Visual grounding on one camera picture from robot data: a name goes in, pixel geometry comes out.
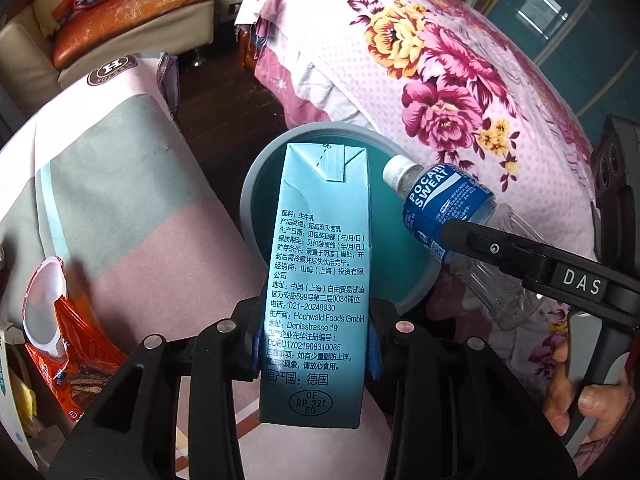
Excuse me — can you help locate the teal round trash bin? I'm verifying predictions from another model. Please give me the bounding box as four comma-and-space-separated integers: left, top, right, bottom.
240, 121, 440, 313

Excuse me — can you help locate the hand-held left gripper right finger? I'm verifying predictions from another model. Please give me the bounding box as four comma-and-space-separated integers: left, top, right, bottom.
367, 297, 581, 480

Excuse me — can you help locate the pink and grey bedsheet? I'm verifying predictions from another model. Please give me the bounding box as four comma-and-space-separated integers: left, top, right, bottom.
0, 52, 396, 480

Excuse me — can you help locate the wooden bed frame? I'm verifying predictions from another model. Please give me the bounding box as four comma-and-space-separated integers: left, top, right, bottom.
239, 25, 262, 73

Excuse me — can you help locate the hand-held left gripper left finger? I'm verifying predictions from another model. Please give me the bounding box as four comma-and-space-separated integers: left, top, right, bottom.
47, 297, 266, 480

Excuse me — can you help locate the clear bottle with blue label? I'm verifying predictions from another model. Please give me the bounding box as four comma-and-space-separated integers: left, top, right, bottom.
382, 155, 556, 332

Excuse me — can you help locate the white paper packaging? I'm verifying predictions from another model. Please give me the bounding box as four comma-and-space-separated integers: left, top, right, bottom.
0, 325, 46, 466

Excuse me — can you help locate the person's right hand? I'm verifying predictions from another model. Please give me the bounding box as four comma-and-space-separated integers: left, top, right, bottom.
542, 341, 635, 436

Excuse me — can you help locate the orange snack bag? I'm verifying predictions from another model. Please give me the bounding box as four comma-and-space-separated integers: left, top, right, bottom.
22, 256, 131, 423

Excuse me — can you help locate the cream leather sofa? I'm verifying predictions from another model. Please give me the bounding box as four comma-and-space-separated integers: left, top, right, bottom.
0, 0, 216, 106

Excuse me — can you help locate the pink floral blanket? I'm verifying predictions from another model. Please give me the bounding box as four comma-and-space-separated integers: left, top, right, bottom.
235, 0, 616, 411

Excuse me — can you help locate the orange sofa cushion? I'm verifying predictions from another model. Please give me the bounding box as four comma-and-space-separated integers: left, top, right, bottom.
52, 0, 216, 68

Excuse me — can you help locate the light blue milk carton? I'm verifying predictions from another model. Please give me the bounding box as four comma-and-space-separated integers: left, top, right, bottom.
256, 142, 372, 429

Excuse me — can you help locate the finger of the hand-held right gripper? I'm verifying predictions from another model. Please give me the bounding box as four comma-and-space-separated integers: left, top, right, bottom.
439, 220, 556, 289

